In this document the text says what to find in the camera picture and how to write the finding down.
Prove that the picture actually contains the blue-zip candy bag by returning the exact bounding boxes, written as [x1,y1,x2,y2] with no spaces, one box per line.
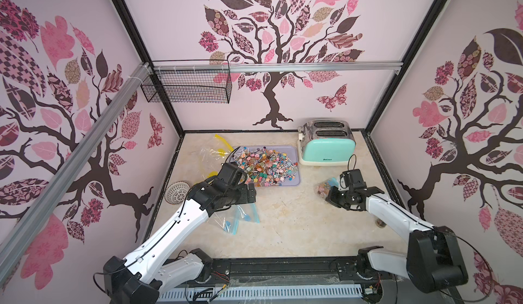
[209,209,236,234]
[314,177,339,200]
[227,217,245,235]
[237,203,260,224]

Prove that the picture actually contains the yellow-zip candy bag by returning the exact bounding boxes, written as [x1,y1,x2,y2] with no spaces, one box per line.
[202,170,218,180]
[199,134,234,165]

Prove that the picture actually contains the purple plastic tray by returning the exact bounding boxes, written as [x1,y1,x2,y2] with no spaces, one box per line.
[234,145,301,188]

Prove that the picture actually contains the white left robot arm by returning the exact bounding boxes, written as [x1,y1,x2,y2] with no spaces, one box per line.
[100,163,256,303]

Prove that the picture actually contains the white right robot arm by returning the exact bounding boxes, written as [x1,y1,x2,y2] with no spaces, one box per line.
[325,169,469,293]

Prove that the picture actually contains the loose candy pile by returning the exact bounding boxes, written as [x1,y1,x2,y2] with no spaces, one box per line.
[234,147,299,186]

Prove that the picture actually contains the white round strainer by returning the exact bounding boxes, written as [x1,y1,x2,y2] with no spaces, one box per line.
[164,181,191,205]

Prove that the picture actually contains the mint green toaster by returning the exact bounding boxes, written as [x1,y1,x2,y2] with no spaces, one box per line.
[298,119,356,166]

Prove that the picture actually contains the white slotted cable duct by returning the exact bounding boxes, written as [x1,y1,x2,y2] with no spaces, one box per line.
[157,284,363,303]

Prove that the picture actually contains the black wire basket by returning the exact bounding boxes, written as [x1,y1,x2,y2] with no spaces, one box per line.
[141,59,232,104]

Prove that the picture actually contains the aluminium rail back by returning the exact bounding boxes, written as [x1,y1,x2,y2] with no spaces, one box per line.
[154,61,403,73]

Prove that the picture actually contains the aluminium rail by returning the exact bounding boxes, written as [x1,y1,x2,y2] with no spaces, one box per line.
[154,61,403,73]
[1,62,151,282]

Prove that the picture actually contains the aluminium rail left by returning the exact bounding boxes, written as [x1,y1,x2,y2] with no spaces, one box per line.
[1,62,151,282]

